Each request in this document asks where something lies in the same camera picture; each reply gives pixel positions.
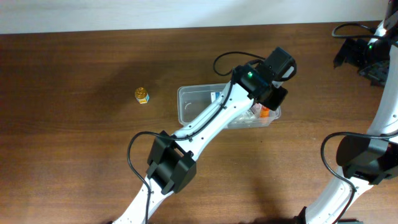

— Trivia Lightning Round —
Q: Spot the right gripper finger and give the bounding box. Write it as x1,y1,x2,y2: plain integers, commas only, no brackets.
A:
358,60,390,87
333,44,353,68

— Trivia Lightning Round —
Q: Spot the orange tablet tube white cap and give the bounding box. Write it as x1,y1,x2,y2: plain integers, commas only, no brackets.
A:
259,106,270,118

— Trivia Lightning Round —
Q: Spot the white spray bottle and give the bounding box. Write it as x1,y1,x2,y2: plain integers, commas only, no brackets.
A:
236,103,262,122

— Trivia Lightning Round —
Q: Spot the white blue medicine box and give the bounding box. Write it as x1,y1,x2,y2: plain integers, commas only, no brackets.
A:
210,91,221,103

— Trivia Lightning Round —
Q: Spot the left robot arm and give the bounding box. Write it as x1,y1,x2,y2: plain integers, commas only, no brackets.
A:
115,47,297,223

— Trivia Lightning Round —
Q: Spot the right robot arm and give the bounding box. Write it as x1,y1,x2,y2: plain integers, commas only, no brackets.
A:
293,1,397,224

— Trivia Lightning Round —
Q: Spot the clear plastic container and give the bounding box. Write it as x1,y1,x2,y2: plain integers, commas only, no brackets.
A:
177,83,281,129

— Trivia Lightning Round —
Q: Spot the small gold-lid balm jar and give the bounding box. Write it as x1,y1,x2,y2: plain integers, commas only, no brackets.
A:
134,87,149,104

